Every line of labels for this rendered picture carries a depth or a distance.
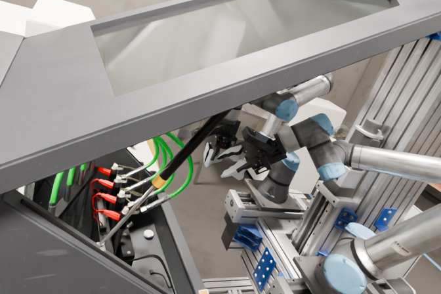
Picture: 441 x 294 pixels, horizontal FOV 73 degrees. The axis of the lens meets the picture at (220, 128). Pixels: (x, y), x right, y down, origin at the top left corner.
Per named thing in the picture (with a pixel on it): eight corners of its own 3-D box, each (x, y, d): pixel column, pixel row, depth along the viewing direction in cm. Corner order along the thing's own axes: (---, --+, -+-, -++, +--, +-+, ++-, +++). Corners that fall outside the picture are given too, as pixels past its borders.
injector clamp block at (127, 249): (125, 287, 100) (135, 254, 95) (93, 293, 95) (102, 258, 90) (112, 217, 127) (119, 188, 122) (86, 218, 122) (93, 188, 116)
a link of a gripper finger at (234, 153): (223, 167, 100) (249, 163, 97) (215, 157, 97) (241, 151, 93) (224, 160, 103) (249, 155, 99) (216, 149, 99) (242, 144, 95)
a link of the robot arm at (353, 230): (368, 264, 104) (388, 234, 99) (361, 285, 93) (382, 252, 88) (336, 241, 110) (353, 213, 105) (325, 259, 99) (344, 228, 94)
